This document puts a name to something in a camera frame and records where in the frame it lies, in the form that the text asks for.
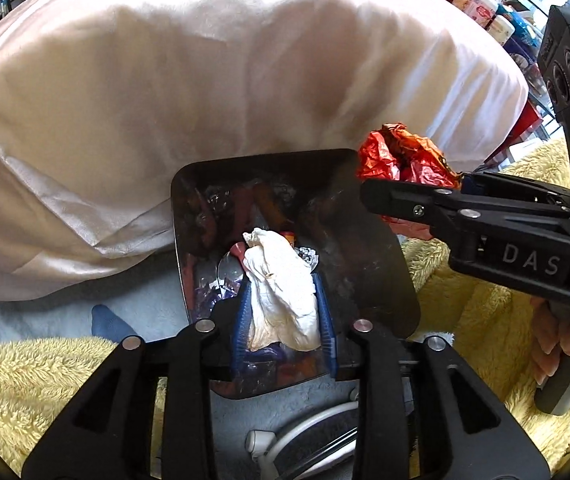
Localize large red wrapper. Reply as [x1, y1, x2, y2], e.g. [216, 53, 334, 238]
[356, 122, 463, 241]

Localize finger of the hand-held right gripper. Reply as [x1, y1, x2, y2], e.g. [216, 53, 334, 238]
[461, 169, 570, 207]
[360, 177, 570, 262]

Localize white headphones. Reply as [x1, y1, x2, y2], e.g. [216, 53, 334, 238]
[245, 400, 361, 480]

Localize blue snack bag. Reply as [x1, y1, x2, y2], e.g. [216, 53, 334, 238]
[497, 4, 540, 66]

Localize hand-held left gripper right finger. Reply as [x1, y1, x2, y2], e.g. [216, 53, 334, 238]
[312, 272, 552, 480]

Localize white bottle orange label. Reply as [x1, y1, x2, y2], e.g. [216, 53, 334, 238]
[487, 15, 516, 45]

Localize black trash bin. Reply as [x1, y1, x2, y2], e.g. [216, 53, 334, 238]
[170, 148, 422, 401]

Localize white-lid pink bottle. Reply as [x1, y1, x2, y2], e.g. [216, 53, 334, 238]
[465, 0, 498, 25]

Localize silver foil wrapper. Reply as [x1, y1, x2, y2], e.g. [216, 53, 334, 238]
[295, 245, 320, 270]

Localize light blue rug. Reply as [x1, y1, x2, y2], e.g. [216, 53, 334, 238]
[0, 270, 361, 480]

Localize yellow fluffy blanket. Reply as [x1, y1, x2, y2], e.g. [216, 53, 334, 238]
[0, 137, 570, 478]

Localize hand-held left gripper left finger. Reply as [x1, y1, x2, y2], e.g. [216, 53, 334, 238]
[21, 285, 253, 480]

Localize white tissue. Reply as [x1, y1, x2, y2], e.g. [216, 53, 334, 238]
[241, 227, 322, 352]

